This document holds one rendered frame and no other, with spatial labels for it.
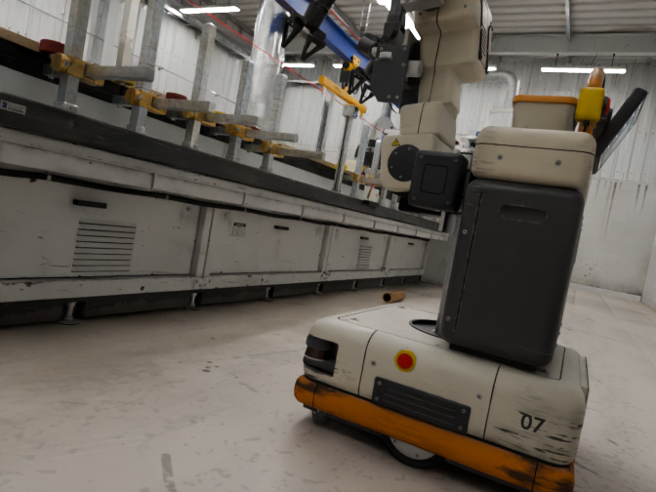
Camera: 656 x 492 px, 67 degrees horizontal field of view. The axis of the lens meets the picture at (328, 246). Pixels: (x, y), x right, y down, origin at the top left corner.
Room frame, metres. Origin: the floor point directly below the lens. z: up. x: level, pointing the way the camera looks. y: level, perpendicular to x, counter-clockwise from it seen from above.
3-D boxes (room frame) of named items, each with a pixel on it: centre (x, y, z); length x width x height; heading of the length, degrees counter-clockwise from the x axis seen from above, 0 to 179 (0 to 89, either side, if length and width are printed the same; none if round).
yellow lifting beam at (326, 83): (8.45, 0.16, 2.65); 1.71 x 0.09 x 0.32; 153
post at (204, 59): (1.84, 0.57, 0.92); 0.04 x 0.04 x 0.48; 63
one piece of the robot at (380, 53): (1.51, -0.15, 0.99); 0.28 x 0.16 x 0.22; 153
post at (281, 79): (2.28, 0.34, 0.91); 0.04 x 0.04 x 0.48; 63
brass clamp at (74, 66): (1.41, 0.78, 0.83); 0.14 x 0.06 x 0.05; 153
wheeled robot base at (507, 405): (1.38, -0.41, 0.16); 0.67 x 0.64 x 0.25; 63
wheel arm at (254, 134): (2.07, 0.39, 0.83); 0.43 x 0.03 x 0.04; 63
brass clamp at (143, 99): (1.63, 0.67, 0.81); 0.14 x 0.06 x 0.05; 153
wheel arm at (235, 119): (1.85, 0.51, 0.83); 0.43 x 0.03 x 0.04; 63
